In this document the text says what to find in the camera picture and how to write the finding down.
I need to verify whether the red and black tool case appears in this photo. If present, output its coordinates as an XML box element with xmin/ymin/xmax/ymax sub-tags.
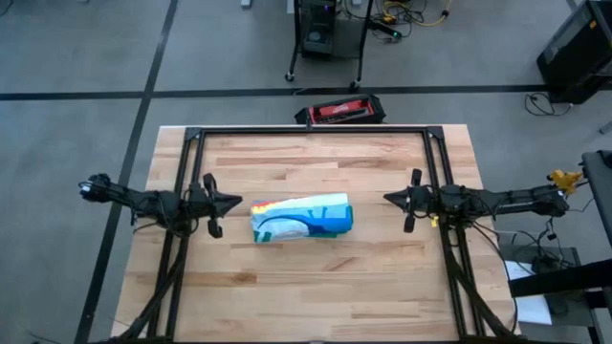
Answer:
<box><xmin>295</xmin><ymin>94</ymin><xmax>387</xmax><ymax>126</ymax></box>

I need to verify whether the black equipment case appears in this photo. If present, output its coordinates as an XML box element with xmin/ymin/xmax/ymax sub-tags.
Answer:
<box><xmin>535</xmin><ymin>0</ymin><xmax>612</xmax><ymax>105</ymax></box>

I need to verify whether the white paper sheet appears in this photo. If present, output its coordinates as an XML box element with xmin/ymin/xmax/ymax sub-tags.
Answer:
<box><xmin>504</xmin><ymin>260</ymin><xmax>554</xmax><ymax>326</ymax></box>

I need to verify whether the yellow extension cable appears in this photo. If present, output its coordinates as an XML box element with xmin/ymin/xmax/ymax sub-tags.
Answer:
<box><xmin>382</xmin><ymin>0</ymin><xmax>453</xmax><ymax>28</ymax></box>

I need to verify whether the black floor cable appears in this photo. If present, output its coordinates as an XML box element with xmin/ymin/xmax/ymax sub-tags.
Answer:
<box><xmin>524</xmin><ymin>92</ymin><xmax>574</xmax><ymax>118</ymax></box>

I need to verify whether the black side beam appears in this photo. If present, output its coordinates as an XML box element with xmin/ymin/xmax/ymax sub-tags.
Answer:
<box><xmin>507</xmin><ymin>269</ymin><xmax>612</xmax><ymax>298</ymax></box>

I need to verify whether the black wheeled cart stand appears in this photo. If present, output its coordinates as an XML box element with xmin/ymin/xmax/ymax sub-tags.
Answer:
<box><xmin>285</xmin><ymin>0</ymin><xmax>375</xmax><ymax>93</ymax></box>

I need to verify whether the black computer tower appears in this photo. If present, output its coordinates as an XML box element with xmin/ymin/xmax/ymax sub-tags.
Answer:
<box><xmin>299</xmin><ymin>0</ymin><xmax>337</xmax><ymax>59</ymax></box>

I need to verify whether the dinosaur print towel green back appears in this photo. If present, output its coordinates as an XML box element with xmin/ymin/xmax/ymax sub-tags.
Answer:
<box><xmin>250</xmin><ymin>192</ymin><xmax>355</xmax><ymax>244</ymax></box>

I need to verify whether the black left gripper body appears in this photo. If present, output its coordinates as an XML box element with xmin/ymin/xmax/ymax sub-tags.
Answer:
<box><xmin>180</xmin><ymin>188</ymin><xmax>211</xmax><ymax>224</ymax></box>

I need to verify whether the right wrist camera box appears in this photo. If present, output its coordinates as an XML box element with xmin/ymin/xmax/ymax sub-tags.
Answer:
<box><xmin>411</xmin><ymin>188</ymin><xmax>429</xmax><ymax>214</ymax></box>

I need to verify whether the black aluminium rig frame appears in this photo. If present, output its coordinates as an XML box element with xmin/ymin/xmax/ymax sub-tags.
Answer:
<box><xmin>109</xmin><ymin>124</ymin><xmax>522</xmax><ymax>344</ymax></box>

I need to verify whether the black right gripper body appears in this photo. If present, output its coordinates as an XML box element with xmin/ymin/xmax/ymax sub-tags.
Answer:
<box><xmin>411</xmin><ymin>184</ymin><xmax>448</xmax><ymax>217</ymax></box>

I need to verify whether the grey side table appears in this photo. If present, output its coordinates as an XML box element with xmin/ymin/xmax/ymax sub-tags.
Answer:
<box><xmin>581</xmin><ymin>150</ymin><xmax>612</xmax><ymax>224</ymax></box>

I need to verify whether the black power strip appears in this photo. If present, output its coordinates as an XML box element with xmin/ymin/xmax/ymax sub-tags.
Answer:
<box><xmin>367</xmin><ymin>21</ymin><xmax>404</xmax><ymax>43</ymax></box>

